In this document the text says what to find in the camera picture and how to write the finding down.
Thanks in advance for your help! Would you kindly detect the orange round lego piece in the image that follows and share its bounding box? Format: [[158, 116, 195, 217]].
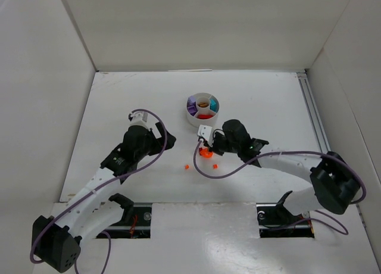
[[199, 148, 213, 158]]

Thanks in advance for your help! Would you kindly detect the teal lego brick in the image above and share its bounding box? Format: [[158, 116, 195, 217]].
[[210, 98, 219, 113]]

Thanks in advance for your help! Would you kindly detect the red lego brick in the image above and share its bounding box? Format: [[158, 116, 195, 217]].
[[198, 114, 214, 120]]

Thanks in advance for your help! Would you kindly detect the purple rounded lego piece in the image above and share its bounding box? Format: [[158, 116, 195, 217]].
[[187, 105, 198, 116]]

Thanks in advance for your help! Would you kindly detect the brown lego plate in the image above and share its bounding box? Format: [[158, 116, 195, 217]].
[[198, 101, 210, 108]]

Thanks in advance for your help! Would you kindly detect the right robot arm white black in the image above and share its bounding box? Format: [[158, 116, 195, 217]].
[[211, 119, 361, 216]]

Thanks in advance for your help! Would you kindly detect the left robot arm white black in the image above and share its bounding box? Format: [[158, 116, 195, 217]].
[[30, 121, 176, 273]]

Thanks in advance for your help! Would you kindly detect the white round divided container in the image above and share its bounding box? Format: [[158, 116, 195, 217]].
[[186, 92, 220, 128]]

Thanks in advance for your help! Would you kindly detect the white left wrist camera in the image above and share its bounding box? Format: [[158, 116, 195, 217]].
[[129, 111, 149, 129]]

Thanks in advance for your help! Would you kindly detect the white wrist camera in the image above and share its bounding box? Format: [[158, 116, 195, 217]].
[[197, 124, 213, 147], [129, 111, 149, 129]]

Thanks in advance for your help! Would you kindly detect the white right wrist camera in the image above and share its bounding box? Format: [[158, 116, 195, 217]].
[[197, 124, 213, 147]]

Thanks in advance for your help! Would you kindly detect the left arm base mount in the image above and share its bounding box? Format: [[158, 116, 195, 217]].
[[104, 194, 152, 239]]

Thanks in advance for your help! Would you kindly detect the aluminium rail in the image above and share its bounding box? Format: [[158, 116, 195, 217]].
[[296, 72, 330, 153]]

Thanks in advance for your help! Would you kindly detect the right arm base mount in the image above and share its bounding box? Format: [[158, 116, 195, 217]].
[[256, 191, 314, 238]]

